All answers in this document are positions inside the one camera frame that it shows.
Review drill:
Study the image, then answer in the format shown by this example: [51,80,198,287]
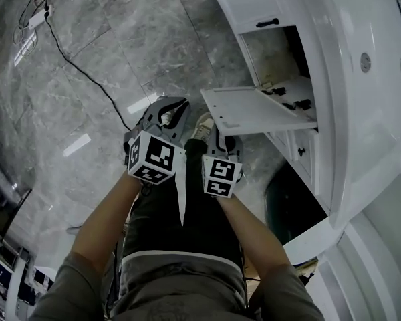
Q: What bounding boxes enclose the white sink cabinet body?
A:
[203,0,333,215]

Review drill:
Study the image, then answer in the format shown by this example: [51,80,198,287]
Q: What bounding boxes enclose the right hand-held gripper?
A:
[202,125,245,199]

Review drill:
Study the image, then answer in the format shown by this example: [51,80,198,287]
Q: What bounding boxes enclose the white coiled cable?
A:
[11,21,39,58]

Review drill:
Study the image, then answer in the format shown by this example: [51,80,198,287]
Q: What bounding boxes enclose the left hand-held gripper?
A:
[124,96,190,186]

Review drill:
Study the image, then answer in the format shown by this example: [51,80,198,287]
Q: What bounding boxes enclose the person's black trousers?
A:
[120,138,247,270]

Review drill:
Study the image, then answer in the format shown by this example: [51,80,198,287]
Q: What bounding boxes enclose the white knob cabinet panel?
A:
[267,128,321,197]

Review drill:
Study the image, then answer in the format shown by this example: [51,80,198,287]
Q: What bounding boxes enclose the white sink basin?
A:
[297,0,401,230]

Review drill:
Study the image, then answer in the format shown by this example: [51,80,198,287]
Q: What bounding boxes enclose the person's left forearm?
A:
[70,171,144,276]

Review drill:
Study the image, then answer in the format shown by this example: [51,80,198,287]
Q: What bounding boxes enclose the person's beige shoe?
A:
[189,112,215,143]

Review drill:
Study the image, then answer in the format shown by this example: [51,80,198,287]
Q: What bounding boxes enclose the cluttered white shelf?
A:
[0,239,57,321]

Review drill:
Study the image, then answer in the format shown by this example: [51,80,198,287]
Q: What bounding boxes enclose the white power strip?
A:
[29,7,56,29]

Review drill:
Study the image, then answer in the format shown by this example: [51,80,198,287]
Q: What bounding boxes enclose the person's right forearm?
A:
[217,192,293,280]

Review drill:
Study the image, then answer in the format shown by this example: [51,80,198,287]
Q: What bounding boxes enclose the black door hinge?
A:
[282,98,312,112]
[260,84,287,96]

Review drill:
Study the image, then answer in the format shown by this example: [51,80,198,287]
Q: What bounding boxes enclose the person's olive shirt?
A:
[28,251,327,321]

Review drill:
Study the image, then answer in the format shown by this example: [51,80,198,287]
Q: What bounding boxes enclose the black floor cable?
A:
[43,0,133,132]

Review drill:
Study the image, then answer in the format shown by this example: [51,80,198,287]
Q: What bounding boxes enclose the black bar door handle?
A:
[255,17,281,29]

